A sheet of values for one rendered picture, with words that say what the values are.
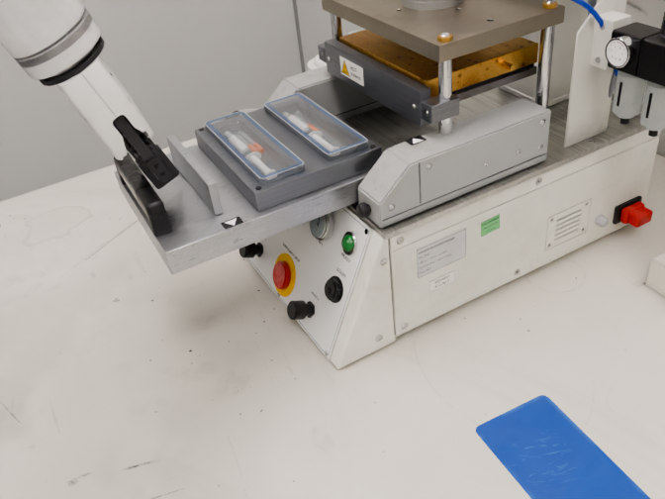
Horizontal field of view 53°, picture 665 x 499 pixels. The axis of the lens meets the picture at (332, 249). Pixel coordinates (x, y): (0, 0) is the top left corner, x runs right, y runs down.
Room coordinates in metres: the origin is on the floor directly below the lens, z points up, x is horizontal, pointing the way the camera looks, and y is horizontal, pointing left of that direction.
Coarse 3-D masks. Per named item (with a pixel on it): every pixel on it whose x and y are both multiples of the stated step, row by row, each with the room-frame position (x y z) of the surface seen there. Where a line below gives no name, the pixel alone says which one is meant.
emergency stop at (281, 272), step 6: (276, 264) 0.76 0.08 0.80; (282, 264) 0.74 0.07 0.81; (288, 264) 0.74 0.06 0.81; (276, 270) 0.75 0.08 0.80; (282, 270) 0.74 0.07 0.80; (288, 270) 0.74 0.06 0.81; (276, 276) 0.75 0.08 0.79; (282, 276) 0.73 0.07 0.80; (288, 276) 0.73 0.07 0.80; (276, 282) 0.74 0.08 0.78; (282, 282) 0.73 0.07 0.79; (288, 282) 0.73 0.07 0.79; (282, 288) 0.73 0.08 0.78
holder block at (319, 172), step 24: (264, 120) 0.82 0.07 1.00; (216, 144) 0.77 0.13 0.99; (288, 144) 0.74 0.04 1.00; (240, 168) 0.69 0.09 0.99; (312, 168) 0.67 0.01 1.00; (336, 168) 0.68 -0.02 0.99; (360, 168) 0.69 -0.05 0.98; (240, 192) 0.68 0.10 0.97; (264, 192) 0.64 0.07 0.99; (288, 192) 0.65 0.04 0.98
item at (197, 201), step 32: (192, 160) 0.70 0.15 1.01; (128, 192) 0.72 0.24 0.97; (160, 192) 0.71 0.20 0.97; (192, 192) 0.70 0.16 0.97; (224, 192) 0.69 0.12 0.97; (320, 192) 0.66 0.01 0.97; (352, 192) 0.67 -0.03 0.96; (192, 224) 0.63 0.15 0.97; (256, 224) 0.62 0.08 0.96; (288, 224) 0.64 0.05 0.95; (192, 256) 0.59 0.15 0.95
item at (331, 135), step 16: (288, 96) 0.86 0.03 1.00; (304, 96) 0.86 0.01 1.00; (288, 112) 0.81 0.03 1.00; (304, 112) 0.81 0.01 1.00; (320, 112) 0.80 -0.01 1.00; (304, 128) 0.76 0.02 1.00; (320, 128) 0.75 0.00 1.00; (336, 128) 0.75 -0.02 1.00; (320, 144) 0.71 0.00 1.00; (336, 144) 0.71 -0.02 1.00; (352, 144) 0.70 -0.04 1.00
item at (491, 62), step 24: (360, 48) 0.86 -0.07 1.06; (384, 48) 0.85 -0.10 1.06; (504, 48) 0.80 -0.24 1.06; (528, 48) 0.79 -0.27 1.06; (408, 72) 0.76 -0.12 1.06; (432, 72) 0.75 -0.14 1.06; (456, 72) 0.75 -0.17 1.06; (480, 72) 0.76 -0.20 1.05; (504, 72) 0.78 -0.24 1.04; (528, 72) 0.79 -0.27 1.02; (432, 96) 0.73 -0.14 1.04
